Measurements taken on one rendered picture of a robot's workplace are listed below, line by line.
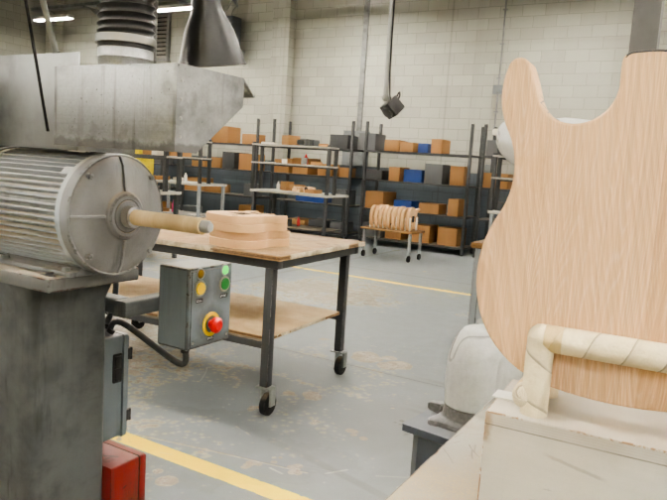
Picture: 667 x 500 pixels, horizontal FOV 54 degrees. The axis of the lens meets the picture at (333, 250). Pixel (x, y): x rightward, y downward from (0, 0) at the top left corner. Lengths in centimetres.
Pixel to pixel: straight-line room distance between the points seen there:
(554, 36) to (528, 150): 1169
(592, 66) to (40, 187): 1131
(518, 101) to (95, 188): 86
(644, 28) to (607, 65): 426
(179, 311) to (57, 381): 30
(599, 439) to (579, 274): 19
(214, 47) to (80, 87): 26
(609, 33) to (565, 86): 107
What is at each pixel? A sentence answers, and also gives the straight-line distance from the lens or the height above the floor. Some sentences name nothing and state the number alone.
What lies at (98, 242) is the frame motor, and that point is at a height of 120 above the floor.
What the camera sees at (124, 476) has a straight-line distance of 180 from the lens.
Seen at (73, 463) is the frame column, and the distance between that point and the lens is 170.
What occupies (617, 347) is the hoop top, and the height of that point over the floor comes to 120.
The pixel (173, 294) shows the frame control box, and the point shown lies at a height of 105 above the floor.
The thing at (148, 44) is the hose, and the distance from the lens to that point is 128.
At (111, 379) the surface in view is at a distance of 174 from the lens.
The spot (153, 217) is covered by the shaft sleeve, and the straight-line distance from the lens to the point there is 134.
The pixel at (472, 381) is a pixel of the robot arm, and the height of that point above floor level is 85.
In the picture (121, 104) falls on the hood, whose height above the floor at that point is 146.
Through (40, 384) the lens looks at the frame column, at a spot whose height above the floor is 87.
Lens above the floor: 138
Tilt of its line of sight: 7 degrees down
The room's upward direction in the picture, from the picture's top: 4 degrees clockwise
